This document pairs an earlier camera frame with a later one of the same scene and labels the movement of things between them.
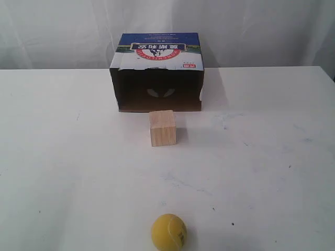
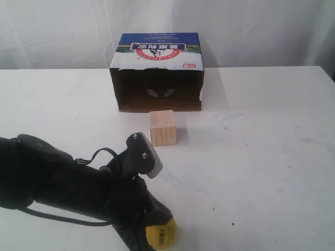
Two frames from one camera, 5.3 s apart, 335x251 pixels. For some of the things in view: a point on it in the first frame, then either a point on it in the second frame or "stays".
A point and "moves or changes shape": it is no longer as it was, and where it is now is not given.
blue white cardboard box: [157, 71] stays
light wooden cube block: [163, 127] stays
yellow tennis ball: [168, 232] moves or changes shape
